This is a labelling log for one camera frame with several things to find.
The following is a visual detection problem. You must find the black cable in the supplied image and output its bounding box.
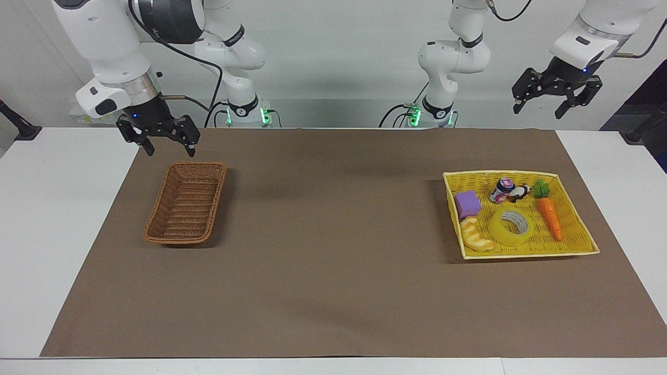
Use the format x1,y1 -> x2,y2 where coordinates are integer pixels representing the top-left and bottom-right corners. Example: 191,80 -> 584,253
615,19 -> 667,59
486,0 -> 534,22
127,0 -> 225,129
379,82 -> 431,129

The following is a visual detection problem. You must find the orange toy carrot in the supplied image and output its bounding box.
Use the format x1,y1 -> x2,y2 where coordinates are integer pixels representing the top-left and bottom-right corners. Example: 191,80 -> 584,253
532,179 -> 565,243

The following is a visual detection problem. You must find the purple cube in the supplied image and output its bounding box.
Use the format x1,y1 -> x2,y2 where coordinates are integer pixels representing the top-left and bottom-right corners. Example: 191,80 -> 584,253
453,190 -> 483,221

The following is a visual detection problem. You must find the black stand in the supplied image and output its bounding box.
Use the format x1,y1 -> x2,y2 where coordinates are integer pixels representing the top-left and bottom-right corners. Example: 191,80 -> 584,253
624,106 -> 667,145
0,98 -> 43,142

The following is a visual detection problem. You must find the brown and white toy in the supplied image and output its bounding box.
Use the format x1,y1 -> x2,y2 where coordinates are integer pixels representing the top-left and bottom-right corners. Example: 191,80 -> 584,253
508,184 -> 534,204

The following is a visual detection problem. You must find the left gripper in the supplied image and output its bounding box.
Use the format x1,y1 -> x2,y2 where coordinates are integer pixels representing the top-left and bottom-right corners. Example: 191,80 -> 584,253
512,55 -> 604,120

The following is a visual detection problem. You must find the clear tape roll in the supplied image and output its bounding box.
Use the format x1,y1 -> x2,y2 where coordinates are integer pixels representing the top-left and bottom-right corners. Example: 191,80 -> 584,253
488,207 -> 533,246

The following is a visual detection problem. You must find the brown wicker basket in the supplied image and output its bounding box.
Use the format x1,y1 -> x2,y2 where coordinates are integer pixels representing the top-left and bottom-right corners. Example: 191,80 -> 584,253
143,161 -> 228,245

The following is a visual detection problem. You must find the small printed can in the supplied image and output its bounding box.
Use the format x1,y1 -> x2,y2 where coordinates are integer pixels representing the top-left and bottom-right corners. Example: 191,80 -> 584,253
488,178 -> 517,205

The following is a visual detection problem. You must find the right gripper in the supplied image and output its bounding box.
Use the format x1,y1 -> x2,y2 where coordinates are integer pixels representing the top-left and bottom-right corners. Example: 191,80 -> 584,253
116,95 -> 202,158

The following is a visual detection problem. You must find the yellow woven basket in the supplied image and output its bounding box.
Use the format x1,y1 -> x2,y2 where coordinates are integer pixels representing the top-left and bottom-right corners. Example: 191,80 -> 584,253
442,169 -> 601,260

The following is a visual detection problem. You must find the toy bread loaf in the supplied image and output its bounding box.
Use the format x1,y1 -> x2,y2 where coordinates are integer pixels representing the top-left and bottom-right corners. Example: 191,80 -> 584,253
460,216 -> 496,253

